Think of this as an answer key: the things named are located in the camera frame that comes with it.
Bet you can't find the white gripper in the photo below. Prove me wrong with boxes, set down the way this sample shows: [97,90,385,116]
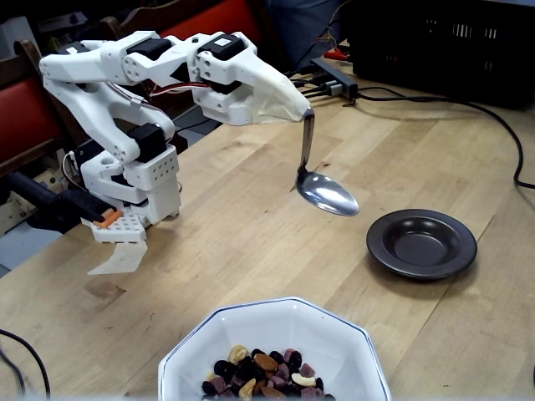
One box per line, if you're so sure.
[187,32,313,125]

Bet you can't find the thin black cable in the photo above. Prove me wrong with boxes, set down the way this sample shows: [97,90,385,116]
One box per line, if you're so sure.
[0,346,26,398]

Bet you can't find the white octagonal bowl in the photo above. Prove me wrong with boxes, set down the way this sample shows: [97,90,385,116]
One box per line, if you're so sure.
[157,296,393,401]

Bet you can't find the white box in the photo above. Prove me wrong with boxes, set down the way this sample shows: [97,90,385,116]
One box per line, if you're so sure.
[0,18,34,59]

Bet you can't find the black crate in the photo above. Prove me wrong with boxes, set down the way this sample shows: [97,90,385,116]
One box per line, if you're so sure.
[349,0,535,112]

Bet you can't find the printed cardboard box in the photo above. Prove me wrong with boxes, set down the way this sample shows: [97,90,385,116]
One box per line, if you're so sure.
[0,169,59,237]

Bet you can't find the wooden chair red cushion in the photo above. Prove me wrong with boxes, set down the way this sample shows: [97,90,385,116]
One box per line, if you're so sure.
[99,0,273,84]
[0,39,83,179]

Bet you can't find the black clamp orange tip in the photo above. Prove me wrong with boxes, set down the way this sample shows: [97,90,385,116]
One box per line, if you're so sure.
[0,170,125,235]

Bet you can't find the bent metal spoon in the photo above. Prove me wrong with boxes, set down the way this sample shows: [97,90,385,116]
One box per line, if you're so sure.
[292,106,360,217]

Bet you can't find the black usb cable silver plug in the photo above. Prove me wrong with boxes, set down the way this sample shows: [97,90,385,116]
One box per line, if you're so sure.
[300,81,344,99]

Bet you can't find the beige tape flap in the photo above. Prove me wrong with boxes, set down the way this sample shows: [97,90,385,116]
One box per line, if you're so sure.
[86,241,149,276]

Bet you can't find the grey usb hub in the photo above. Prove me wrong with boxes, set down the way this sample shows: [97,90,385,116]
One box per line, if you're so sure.
[310,57,359,102]

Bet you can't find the brown plate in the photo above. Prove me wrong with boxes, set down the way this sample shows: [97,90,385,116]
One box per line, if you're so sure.
[365,208,478,282]

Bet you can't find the nut and fruit mix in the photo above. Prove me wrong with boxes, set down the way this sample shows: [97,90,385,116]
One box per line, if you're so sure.
[201,344,335,401]

